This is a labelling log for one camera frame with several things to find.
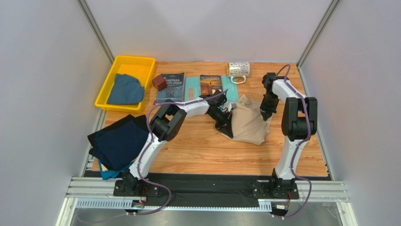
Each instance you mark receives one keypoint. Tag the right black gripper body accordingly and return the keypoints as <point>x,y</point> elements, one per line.
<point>268,108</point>

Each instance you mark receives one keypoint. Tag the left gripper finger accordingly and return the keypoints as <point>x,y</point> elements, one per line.
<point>220,127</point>
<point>228,127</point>

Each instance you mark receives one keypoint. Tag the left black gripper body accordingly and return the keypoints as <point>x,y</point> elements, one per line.
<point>220,117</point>

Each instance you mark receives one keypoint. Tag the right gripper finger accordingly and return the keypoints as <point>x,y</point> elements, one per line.
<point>268,115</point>
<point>264,114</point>

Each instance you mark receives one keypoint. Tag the beige t shirt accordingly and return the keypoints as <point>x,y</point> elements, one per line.
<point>247,122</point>

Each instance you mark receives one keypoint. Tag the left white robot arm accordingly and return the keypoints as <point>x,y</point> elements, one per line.
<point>166,124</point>

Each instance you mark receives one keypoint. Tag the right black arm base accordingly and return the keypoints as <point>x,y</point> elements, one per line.
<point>281,189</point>

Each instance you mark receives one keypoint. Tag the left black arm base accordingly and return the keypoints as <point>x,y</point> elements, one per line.
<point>140,189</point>

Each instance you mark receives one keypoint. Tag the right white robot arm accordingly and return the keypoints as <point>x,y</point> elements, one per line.
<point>298,124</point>

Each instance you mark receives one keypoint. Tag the teal cutting board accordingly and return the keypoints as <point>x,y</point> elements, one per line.
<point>192,88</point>

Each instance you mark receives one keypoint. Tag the dark orange cover book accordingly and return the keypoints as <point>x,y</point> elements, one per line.
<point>209,84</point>

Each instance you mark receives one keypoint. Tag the white mug yellow inside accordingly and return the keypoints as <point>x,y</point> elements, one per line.
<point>238,72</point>

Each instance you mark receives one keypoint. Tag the nineteen eighty-four book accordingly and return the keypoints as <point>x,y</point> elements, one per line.
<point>174,89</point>

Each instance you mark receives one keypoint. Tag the black table edge strip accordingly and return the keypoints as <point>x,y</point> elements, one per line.
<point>202,190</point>

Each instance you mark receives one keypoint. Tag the brown wooden cube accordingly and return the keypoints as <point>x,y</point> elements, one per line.
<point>159,82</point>

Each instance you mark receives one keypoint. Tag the blue shirt in bin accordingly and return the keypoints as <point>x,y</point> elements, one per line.
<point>127,90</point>

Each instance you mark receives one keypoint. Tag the yellow plastic bin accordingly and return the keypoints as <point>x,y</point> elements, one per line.
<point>141,68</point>

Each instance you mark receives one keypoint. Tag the navy folded shirt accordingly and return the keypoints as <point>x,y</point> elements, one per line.
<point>117,148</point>

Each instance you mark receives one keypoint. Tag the teal folded shirt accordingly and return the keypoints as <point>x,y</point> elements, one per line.
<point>109,174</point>

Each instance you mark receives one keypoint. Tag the aluminium rail frame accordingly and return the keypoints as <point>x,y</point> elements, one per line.
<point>88,203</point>

